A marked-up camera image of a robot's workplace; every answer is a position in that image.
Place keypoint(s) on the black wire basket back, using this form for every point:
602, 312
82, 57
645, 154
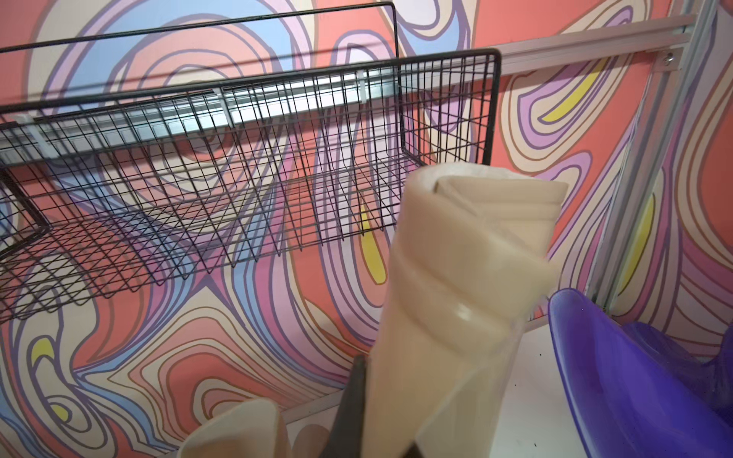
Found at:
153, 155

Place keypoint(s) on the purple rain boot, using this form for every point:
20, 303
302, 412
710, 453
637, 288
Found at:
710, 381
623, 402

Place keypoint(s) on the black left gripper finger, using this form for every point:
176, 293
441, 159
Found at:
345, 438

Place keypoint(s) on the beige rain boot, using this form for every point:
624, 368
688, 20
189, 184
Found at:
252, 429
467, 265

